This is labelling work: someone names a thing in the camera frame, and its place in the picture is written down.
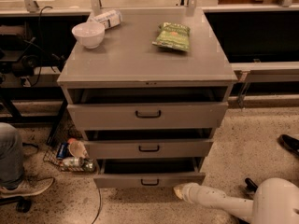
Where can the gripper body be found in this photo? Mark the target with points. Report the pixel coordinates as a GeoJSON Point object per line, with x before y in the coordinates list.
{"type": "Point", "coordinates": [189, 191]}

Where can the grey bottom drawer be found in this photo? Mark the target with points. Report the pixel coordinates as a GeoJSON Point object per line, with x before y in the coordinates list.
{"type": "Point", "coordinates": [148, 173]}

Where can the grey drawer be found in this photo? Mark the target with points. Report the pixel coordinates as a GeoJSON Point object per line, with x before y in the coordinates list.
{"type": "Point", "coordinates": [144, 109]}
{"type": "Point", "coordinates": [148, 173]}
{"type": "Point", "coordinates": [139, 144]}

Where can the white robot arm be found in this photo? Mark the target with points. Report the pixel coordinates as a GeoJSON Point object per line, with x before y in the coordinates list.
{"type": "Point", "coordinates": [275, 201]}

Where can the grey middle drawer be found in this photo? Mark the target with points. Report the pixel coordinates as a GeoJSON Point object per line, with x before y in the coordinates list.
{"type": "Point", "coordinates": [139, 144]}

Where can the grey drawer cabinet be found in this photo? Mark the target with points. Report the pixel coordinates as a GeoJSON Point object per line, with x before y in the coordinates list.
{"type": "Point", "coordinates": [128, 59]}

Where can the grey top drawer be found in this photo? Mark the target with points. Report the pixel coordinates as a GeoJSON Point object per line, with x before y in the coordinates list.
{"type": "Point", "coordinates": [144, 109]}

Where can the black chair base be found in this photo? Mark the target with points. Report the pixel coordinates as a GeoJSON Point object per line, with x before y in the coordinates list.
{"type": "Point", "coordinates": [251, 186]}

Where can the green glass bottle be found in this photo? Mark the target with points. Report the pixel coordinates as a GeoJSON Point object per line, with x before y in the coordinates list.
{"type": "Point", "coordinates": [78, 164]}

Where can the clear plastic cup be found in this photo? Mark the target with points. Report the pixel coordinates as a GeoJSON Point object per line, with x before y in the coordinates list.
{"type": "Point", "coordinates": [77, 148]}

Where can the black shoe right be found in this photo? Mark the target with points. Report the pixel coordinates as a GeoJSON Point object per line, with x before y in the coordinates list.
{"type": "Point", "coordinates": [290, 143]}

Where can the blue can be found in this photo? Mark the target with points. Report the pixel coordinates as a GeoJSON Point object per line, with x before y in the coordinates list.
{"type": "Point", "coordinates": [62, 151]}

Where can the grey sneaker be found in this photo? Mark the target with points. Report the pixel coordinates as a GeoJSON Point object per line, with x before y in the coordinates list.
{"type": "Point", "coordinates": [28, 187]}

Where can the green chip bag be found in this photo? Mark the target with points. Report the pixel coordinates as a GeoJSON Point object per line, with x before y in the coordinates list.
{"type": "Point", "coordinates": [173, 36]}

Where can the black office chair wheel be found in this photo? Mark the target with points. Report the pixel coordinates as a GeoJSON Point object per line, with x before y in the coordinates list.
{"type": "Point", "coordinates": [23, 205]}

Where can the person leg in jeans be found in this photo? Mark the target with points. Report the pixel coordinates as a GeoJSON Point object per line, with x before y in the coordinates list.
{"type": "Point", "coordinates": [11, 157]}

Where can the white ceramic bowl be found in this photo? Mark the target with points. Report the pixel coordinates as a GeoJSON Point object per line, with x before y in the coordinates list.
{"type": "Point", "coordinates": [89, 34]}

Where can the white plastic bottle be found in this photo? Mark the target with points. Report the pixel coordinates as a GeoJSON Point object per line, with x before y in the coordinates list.
{"type": "Point", "coordinates": [109, 19]}

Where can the dark machine on shelf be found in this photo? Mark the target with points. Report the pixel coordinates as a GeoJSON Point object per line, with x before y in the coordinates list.
{"type": "Point", "coordinates": [16, 46]}

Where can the wire basket on floor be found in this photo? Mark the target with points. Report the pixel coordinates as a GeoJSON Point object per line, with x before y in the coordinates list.
{"type": "Point", "coordinates": [50, 156]}

